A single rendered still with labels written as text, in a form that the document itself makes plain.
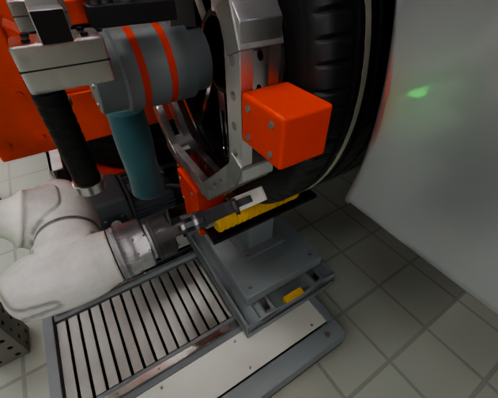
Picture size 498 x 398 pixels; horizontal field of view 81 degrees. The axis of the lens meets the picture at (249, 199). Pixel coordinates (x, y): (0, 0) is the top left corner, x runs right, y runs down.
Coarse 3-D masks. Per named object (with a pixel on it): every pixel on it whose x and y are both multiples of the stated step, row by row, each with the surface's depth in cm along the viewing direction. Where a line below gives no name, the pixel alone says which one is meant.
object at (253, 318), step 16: (192, 240) 112; (208, 256) 109; (208, 272) 108; (304, 272) 101; (320, 272) 103; (224, 288) 96; (288, 288) 99; (304, 288) 99; (320, 288) 102; (240, 304) 95; (256, 304) 92; (272, 304) 92; (288, 304) 94; (240, 320) 91; (256, 320) 91; (272, 320) 94
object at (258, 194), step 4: (256, 188) 59; (260, 188) 59; (248, 192) 58; (252, 192) 59; (256, 192) 59; (260, 192) 59; (264, 192) 60; (236, 196) 57; (240, 196) 57; (244, 196) 58; (252, 196) 58; (256, 196) 59; (260, 196) 59; (264, 196) 59; (236, 200) 57; (256, 200) 59; (260, 200) 59; (264, 200) 59; (248, 204) 58; (252, 204) 58; (240, 208) 57; (244, 208) 58
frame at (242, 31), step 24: (216, 0) 34; (240, 0) 32; (264, 0) 33; (240, 24) 32; (264, 24) 34; (240, 48) 34; (264, 48) 37; (240, 72) 35; (264, 72) 38; (240, 96) 37; (168, 120) 78; (240, 120) 40; (168, 144) 79; (192, 144) 78; (240, 144) 42; (192, 168) 70; (216, 168) 70; (240, 168) 45; (264, 168) 48; (216, 192) 60
